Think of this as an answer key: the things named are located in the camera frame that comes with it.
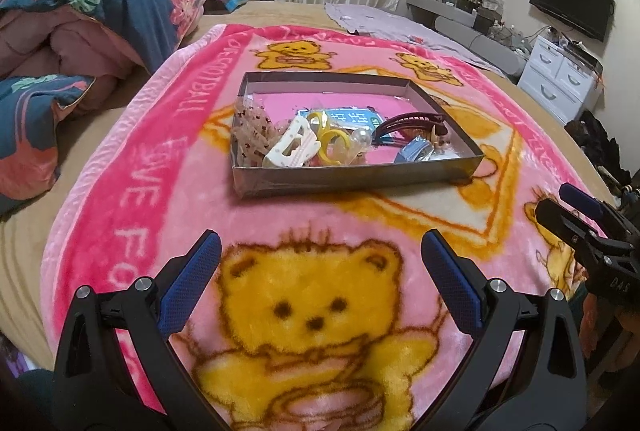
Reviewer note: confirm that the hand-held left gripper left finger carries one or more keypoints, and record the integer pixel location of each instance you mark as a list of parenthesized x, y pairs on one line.
[(192, 283)]

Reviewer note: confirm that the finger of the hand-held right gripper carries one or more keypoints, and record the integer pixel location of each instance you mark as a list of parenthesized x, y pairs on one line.
[(582, 201), (557, 218)]

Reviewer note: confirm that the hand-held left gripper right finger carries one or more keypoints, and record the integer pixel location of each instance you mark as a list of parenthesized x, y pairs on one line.
[(452, 283)]

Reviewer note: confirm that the blue hair clip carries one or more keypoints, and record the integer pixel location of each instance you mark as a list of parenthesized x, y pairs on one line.
[(417, 151)]

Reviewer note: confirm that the grey cardboard box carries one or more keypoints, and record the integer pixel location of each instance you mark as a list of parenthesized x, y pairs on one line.
[(350, 181)]

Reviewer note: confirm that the brown dotted lace bow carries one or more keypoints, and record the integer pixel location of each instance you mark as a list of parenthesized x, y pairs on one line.
[(252, 133)]

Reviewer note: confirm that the brown hair clip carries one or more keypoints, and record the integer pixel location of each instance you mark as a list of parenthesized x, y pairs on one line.
[(411, 123)]

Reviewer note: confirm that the white hair claw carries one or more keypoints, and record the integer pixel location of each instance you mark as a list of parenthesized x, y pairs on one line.
[(292, 146)]

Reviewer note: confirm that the yellow hair clip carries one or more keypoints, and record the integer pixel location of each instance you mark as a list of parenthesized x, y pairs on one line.
[(330, 142)]

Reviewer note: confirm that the dark clothes heap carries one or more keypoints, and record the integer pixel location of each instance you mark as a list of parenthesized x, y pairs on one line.
[(597, 143)]

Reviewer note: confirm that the pink bear printed blanket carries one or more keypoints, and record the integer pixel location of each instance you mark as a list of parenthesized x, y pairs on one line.
[(150, 171)]

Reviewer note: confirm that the white drawer cabinet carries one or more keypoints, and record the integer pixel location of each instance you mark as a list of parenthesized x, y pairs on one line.
[(560, 78)]

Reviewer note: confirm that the grey padded bench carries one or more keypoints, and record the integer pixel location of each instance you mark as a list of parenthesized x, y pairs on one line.
[(492, 48)]

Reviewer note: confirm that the blue printed card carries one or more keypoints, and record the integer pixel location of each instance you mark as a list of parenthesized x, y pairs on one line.
[(350, 115)]

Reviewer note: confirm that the lilac cloth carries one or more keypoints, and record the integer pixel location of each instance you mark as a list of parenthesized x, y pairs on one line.
[(395, 26)]

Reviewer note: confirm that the blue floral quilt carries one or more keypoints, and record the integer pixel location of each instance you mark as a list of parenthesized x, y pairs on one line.
[(75, 41)]

